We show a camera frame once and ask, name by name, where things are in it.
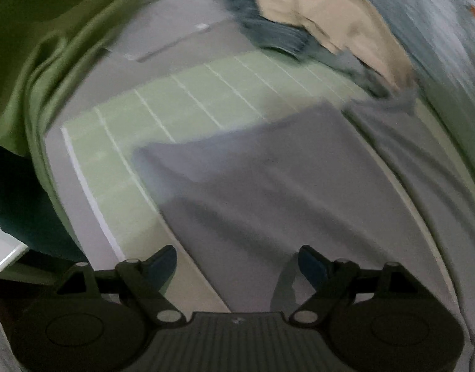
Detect blue jeans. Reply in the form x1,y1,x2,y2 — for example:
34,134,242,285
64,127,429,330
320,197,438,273
226,0,393,99

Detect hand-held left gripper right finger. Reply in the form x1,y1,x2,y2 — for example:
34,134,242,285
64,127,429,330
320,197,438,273
289,245,427,328

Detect white furniture edge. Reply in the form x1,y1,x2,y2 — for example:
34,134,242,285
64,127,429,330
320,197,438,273
0,217,27,280

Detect dark green cloth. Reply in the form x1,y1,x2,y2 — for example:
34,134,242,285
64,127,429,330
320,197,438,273
0,139,87,265

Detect beige garment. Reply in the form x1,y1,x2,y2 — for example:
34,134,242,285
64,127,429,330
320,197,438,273
251,0,418,91

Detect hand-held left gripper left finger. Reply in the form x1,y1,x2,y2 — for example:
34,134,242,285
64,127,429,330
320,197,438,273
55,245,183,327

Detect carrot print quilt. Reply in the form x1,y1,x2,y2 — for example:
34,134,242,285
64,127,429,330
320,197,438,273
326,0,475,171

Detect grey garment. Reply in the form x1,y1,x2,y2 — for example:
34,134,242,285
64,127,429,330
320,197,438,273
131,101,475,372

